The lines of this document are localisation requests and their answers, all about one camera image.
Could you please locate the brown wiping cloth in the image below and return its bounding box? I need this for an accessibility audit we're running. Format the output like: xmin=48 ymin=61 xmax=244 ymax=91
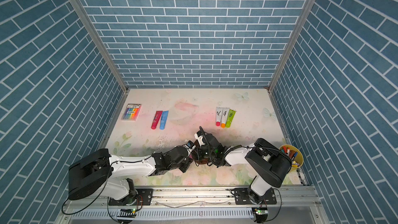
xmin=192 ymin=144 xmax=208 ymax=166

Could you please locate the blue toothpaste tube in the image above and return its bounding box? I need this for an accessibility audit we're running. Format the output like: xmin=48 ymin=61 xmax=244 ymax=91
xmin=160 ymin=111 xmax=169 ymax=130

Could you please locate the red toothpaste tube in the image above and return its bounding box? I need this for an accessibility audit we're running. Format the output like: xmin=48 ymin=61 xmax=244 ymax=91
xmin=151 ymin=111 xmax=163 ymax=130

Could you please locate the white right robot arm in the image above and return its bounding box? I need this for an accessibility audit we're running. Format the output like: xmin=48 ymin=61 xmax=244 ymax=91
xmin=192 ymin=130 xmax=292 ymax=198

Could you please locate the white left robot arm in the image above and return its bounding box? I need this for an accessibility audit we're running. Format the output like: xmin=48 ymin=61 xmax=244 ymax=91
xmin=68 ymin=142 xmax=195 ymax=201

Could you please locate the white pink-capped toothpaste tube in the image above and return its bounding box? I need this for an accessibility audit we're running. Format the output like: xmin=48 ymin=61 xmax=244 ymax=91
xmin=216 ymin=107 xmax=223 ymax=127

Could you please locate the green toothpaste tube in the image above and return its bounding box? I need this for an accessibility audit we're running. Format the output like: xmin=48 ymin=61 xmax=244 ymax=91
xmin=226 ymin=109 xmax=236 ymax=128

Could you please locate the white orange-capped toothpaste tube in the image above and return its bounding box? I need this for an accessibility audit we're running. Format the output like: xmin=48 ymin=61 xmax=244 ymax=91
xmin=221 ymin=107 xmax=230 ymax=128

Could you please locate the rainbow highlighter pen pack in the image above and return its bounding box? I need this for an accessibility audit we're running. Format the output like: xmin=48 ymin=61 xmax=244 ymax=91
xmin=121 ymin=104 xmax=142 ymax=121

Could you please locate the yellow cup of markers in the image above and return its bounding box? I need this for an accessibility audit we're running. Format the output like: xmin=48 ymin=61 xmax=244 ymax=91
xmin=279 ymin=144 xmax=304 ymax=172

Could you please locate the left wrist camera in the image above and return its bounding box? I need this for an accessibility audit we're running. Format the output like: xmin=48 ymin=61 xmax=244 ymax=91
xmin=187 ymin=141 xmax=194 ymax=149

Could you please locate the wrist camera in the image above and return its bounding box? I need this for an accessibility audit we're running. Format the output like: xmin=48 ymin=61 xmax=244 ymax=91
xmin=187 ymin=141 xmax=194 ymax=149
xmin=194 ymin=131 xmax=205 ymax=146

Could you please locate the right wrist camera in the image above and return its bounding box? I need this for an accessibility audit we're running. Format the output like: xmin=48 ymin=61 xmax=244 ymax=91
xmin=194 ymin=131 xmax=205 ymax=146

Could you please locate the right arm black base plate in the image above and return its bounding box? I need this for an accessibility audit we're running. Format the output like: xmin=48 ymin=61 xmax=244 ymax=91
xmin=230 ymin=188 xmax=277 ymax=205

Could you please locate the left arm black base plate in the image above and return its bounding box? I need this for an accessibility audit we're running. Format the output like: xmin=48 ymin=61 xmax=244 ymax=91
xmin=108 ymin=188 xmax=153 ymax=207

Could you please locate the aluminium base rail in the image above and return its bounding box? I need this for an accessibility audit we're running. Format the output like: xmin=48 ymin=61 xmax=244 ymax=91
xmin=56 ymin=186 xmax=329 ymax=224

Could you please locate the aluminium right corner post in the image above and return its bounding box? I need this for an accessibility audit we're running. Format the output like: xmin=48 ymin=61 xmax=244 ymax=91
xmin=268 ymin=0 xmax=315 ymax=93

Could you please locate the aluminium corner post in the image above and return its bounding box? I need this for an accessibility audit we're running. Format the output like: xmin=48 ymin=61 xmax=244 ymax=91
xmin=69 ymin=0 xmax=128 ymax=93
xmin=268 ymin=0 xmax=315 ymax=93

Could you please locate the aluminium left corner post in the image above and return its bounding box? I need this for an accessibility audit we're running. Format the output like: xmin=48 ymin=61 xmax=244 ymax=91
xmin=69 ymin=0 xmax=128 ymax=93

